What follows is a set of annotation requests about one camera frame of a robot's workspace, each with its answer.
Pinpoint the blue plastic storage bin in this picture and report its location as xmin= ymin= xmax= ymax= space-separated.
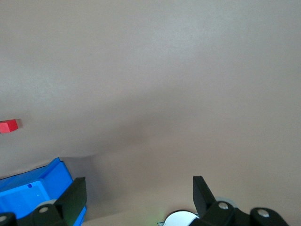
xmin=0 ymin=157 xmax=87 ymax=226

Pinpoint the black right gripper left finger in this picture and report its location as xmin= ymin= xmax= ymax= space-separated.
xmin=0 ymin=178 xmax=87 ymax=226

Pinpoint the red cube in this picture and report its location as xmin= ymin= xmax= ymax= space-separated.
xmin=0 ymin=119 xmax=19 ymax=134

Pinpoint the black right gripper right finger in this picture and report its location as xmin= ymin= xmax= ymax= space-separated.
xmin=190 ymin=176 xmax=290 ymax=226

